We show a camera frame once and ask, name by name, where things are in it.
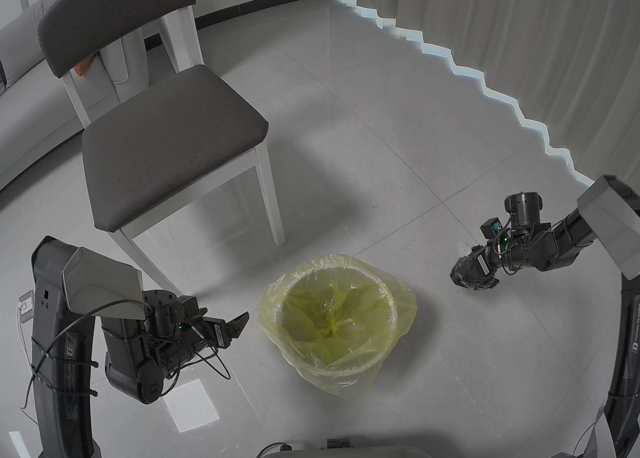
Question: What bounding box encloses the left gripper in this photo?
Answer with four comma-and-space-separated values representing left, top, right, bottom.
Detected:
197, 311, 251, 351

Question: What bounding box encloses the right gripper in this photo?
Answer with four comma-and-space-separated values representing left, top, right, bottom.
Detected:
469, 245, 505, 278

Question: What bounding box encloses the black plastic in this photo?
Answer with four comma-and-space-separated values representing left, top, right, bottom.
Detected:
449, 253, 501, 293

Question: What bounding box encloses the yellow plastic bag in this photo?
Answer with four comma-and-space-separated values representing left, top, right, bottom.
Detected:
258, 254, 419, 400

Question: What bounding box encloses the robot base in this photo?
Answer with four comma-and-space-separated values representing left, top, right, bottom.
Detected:
257, 438, 506, 458

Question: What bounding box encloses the white trash bin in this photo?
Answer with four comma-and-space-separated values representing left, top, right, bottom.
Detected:
270, 260, 402, 388

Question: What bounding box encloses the white chair with grey cushions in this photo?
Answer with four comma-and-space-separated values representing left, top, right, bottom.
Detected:
37, 0, 287, 297

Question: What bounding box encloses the white curtain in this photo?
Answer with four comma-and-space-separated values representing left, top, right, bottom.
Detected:
327, 0, 640, 197

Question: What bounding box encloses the bed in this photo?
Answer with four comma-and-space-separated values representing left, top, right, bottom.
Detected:
0, 53, 122, 192

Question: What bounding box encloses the pale grey pillow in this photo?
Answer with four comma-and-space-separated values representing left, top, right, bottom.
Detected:
0, 0, 96, 92

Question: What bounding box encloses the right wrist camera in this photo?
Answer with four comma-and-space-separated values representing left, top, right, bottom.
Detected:
480, 215, 505, 240

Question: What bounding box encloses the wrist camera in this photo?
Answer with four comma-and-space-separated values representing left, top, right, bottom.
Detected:
480, 215, 505, 240
177, 295, 202, 320

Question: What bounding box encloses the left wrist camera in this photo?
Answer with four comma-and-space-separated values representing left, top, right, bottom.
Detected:
177, 295, 202, 320

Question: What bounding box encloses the black cable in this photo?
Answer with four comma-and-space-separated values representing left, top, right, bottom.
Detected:
20, 298, 153, 412
257, 441, 294, 458

